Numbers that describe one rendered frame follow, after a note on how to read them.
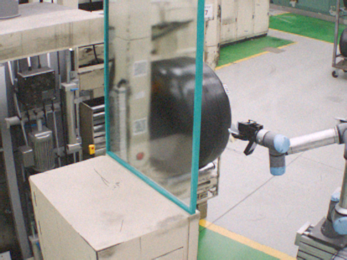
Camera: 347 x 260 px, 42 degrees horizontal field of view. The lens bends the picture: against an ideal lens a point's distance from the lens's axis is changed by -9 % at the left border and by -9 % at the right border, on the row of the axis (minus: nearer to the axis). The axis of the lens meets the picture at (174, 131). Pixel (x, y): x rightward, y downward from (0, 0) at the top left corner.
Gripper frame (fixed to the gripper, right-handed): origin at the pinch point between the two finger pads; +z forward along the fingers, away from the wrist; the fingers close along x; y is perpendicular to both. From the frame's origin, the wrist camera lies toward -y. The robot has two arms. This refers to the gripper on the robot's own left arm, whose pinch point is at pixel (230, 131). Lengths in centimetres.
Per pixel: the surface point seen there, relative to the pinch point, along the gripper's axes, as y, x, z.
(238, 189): -109, -119, 116
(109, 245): -2, 96, -50
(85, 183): 2, 84, -13
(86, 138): -14, 38, 79
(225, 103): 10.6, -5.8, 9.6
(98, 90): 10, 23, 86
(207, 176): -33.0, -6.2, 25.5
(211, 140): -5.9, 4.7, 8.9
